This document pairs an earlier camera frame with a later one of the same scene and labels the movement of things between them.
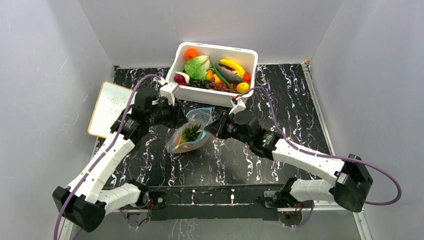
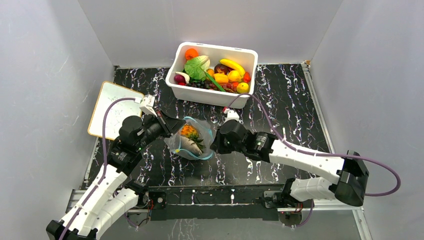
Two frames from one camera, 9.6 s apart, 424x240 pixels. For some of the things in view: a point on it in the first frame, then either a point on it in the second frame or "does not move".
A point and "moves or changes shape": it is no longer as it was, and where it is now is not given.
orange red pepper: x=247 y=77 does not move
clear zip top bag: x=193 y=135 moves or changes shape
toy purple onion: x=181 y=77 does not move
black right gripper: x=215 y=127 -> x=217 y=146
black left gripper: x=177 y=117 -> x=169 y=125
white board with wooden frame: x=111 y=99 does not move
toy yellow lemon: x=242 y=87 does not move
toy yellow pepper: x=211 y=75 -> x=221 y=78
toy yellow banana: x=241 y=69 does not move
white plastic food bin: x=247 y=58 does not move
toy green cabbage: x=196 y=67 does not move
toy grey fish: x=229 y=74 -> x=188 y=144
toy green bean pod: x=220 y=76 -> x=215 y=82
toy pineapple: x=188 y=134 moves or changes shape
